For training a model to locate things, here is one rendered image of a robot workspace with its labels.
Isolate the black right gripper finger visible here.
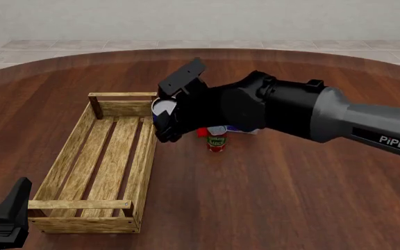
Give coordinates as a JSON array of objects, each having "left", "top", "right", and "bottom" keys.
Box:
[{"left": 153, "top": 108, "right": 184, "bottom": 144}]

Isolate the blue alphabet soup tin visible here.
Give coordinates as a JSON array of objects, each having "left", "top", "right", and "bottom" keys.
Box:
[{"left": 151, "top": 97, "right": 178, "bottom": 126}]

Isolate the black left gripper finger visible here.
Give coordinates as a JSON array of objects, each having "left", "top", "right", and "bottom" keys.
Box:
[{"left": 0, "top": 176, "right": 33, "bottom": 228}]

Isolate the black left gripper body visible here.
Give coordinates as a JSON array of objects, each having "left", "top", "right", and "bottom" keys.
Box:
[{"left": 0, "top": 221, "right": 31, "bottom": 249}]

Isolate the white and blue box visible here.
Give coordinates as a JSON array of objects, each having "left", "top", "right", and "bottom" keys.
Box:
[{"left": 226, "top": 124, "right": 259, "bottom": 135}]

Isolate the wooden slat tray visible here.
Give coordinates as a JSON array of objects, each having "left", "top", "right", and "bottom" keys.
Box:
[{"left": 27, "top": 92, "right": 160, "bottom": 235}]

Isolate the red tomato sauce tin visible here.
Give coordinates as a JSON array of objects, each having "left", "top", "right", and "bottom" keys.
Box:
[{"left": 206, "top": 125, "right": 229, "bottom": 154}]

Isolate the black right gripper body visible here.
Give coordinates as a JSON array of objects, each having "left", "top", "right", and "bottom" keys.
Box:
[{"left": 176, "top": 82, "right": 224, "bottom": 134}]

